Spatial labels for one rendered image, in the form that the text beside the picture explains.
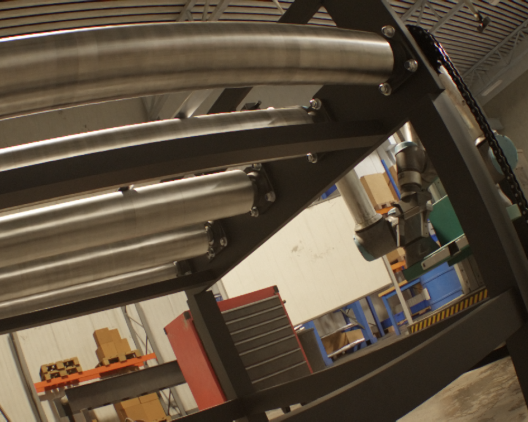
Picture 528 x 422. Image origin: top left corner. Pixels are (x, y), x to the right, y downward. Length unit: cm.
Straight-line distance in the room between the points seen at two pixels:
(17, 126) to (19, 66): 1289
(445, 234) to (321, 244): 389
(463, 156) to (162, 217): 71
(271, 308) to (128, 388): 305
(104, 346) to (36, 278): 905
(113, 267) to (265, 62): 88
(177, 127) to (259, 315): 278
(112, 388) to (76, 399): 51
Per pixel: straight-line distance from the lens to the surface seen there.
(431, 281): 680
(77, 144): 96
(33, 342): 1141
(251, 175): 148
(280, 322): 379
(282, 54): 85
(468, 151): 104
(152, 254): 158
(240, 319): 364
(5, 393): 1121
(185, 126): 105
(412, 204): 183
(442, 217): 252
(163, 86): 76
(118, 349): 1054
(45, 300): 176
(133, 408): 1041
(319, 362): 518
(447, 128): 102
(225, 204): 138
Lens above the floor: 40
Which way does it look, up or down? 14 degrees up
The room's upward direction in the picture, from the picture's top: 23 degrees counter-clockwise
